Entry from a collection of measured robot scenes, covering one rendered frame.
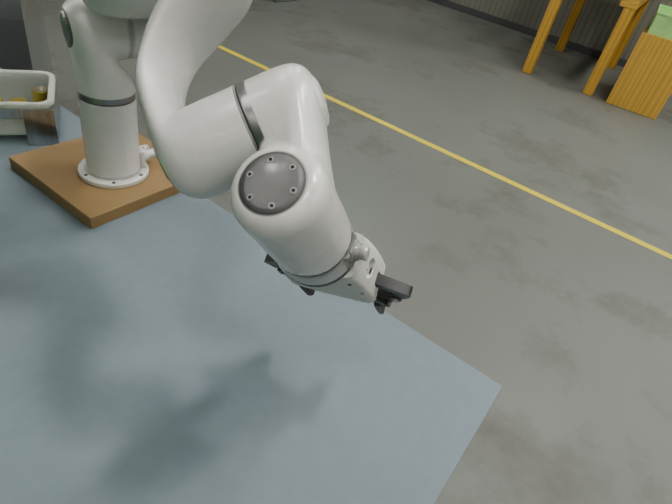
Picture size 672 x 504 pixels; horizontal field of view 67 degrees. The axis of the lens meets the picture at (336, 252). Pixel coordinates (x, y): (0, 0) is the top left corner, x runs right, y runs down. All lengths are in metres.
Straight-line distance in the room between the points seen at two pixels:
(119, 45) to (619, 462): 1.78
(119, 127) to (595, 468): 1.63
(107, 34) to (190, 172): 0.54
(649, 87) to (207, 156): 5.15
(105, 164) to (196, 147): 0.62
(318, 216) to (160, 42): 0.21
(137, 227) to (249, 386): 0.39
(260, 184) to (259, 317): 0.46
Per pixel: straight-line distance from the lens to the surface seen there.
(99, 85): 0.95
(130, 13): 0.86
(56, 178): 1.06
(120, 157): 1.01
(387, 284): 0.52
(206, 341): 0.76
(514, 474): 1.72
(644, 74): 5.41
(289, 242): 0.36
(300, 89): 0.40
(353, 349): 0.78
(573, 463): 1.84
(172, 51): 0.48
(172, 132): 0.41
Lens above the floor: 1.32
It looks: 38 degrees down
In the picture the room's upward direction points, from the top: 13 degrees clockwise
